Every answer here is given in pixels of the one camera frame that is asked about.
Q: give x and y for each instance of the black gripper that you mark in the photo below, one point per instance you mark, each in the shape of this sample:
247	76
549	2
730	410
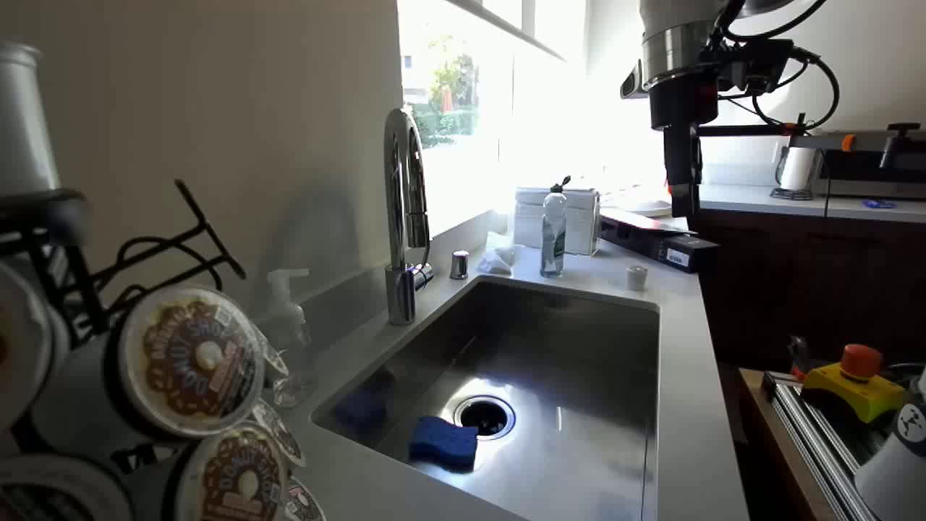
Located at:
683	102

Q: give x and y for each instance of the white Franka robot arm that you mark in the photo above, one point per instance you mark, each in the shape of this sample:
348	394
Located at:
675	53

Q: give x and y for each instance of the black box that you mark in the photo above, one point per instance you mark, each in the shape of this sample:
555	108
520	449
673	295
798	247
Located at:
666	251

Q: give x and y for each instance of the white wrapped tissue package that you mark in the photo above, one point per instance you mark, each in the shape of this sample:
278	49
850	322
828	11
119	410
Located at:
582	221

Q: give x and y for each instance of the clear dish soap bottle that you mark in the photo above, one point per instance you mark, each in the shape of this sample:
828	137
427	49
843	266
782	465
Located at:
555	235

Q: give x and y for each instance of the dark brown cabinet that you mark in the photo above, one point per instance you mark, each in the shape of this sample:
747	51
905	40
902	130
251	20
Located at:
811	290

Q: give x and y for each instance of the white crumpled cloth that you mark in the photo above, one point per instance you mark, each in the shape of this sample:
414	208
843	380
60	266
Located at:
497	261

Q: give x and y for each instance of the stainless steel sink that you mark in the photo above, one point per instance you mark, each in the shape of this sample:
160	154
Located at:
559	386

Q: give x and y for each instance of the small chrome cylinder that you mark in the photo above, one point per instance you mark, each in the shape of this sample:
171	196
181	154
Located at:
459	266

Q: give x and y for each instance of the wooden robot cart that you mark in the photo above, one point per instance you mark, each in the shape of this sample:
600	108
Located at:
762	435

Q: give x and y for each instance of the yellow emergency stop button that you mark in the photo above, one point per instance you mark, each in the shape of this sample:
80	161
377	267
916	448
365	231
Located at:
854	380

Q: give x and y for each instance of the green outdoor plant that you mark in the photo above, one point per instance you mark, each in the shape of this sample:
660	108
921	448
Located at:
453	89

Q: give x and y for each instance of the chrome kitchen faucet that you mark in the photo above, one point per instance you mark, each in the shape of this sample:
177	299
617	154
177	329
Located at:
406	176

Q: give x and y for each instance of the blue sponge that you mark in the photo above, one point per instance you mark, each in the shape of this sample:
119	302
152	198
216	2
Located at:
445	445

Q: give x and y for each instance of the clear pump soap dispenser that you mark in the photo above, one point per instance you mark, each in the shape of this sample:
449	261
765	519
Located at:
287	335

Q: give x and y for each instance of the coffee pod brown label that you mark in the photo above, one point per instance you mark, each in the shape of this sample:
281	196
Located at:
193	363
235	478
304	502
278	435

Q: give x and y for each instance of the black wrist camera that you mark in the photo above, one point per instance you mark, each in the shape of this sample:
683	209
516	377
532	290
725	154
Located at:
756	66

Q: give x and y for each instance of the white window frame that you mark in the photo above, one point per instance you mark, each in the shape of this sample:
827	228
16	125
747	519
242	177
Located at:
511	24

